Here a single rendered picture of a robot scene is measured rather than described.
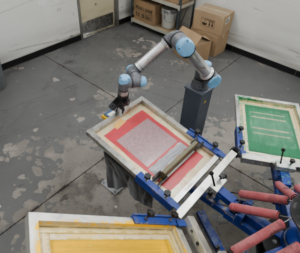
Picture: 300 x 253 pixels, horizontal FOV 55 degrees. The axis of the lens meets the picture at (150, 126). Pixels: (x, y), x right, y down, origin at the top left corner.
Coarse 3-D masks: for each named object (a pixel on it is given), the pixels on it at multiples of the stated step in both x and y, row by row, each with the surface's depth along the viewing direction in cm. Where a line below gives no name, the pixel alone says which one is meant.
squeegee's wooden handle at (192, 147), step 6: (192, 144) 199; (186, 150) 194; (192, 150) 201; (180, 156) 190; (186, 156) 197; (174, 162) 186; (180, 162) 194; (168, 168) 182; (174, 168) 190; (162, 174) 181
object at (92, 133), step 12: (132, 108) 226; (156, 108) 226; (108, 120) 209; (168, 120) 221; (96, 132) 203; (180, 132) 219; (120, 156) 190; (216, 156) 205; (132, 168) 186; (204, 168) 196; (192, 180) 188; (180, 192) 180
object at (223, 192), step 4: (224, 188) 182; (220, 192) 179; (224, 192) 180; (228, 192) 180; (224, 196) 178; (228, 196) 178; (232, 196) 179; (224, 200) 179; (228, 200) 176; (232, 200) 177; (228, 204) 178
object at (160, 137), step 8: (144, 112) 226; (128, 120) 218; (136, 120) 219; (144, 120) 220; (152, 120) 222; (136, 128) 214; (144, 128) 215; (152, 128) 217; (160, 128) 218; (144, 136) 210; (152, 136) 211; (160, 136) 213; (168, 136) 214; (176, 136) 215; (152, 144) 206; (160, 144) 208; (168, 144) 209; (184, 144) 212; (192, 160) 203; (184, 168) 197; (192, 168) 198
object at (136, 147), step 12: (120, 132) 209; (132, 132) 211; (120, 144) 201; (132, 144) 203; (144, 144) 205; (132, 156) 196; (144, 156) 198; (156, 156) 200; (144, 168) 192; (180, 168) 197; (168, 180) 188; (180, 180) 190
